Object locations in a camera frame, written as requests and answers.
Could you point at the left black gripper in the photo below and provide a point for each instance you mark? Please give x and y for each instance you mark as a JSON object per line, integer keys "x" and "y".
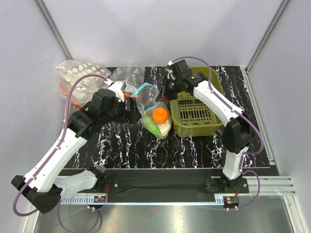
{"x": 129, "y": 117}

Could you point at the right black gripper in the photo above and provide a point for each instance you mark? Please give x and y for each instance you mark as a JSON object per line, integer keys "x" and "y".
{"x": 164, "y": 95}

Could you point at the orange carrot toy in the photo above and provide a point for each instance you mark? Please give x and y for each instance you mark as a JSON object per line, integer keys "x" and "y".
{"x": 160, "y": 115}

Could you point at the clear blue-zipper bag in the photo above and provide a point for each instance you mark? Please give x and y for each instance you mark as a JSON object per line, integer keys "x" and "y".
{"x": 145, "y": 97}

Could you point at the green vegetable toy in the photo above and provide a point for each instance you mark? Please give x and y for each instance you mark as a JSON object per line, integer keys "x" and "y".
{"x": 151, "y": 126}

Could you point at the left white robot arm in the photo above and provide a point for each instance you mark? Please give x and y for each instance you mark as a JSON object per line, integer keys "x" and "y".
{"x": 41, "y": 186}

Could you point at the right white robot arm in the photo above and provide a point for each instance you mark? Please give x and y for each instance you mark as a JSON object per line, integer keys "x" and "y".
{"x": 239, "y": 129}

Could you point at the clear red-zipper bag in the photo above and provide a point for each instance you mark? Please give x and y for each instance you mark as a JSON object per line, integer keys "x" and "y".
{"x": 76, "y": 97}

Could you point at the clear orange-zipper bag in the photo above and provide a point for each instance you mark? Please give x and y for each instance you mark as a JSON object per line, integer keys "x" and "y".
{"x": 133, "y": 77}

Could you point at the bag of white discs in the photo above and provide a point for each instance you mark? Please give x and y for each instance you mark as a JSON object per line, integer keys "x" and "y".
{"x": 71, "y": 70}

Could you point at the olive green plastic bin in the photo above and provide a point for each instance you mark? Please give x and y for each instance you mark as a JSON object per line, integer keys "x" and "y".
{"x": 192, "y": 118}

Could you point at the black marble pattern mat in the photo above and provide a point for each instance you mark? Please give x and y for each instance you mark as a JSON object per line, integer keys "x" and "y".
{"x": 132, "y": 146}

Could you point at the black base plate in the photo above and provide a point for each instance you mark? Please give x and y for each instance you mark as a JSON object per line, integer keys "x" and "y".
{"x": 181, "y": 185}

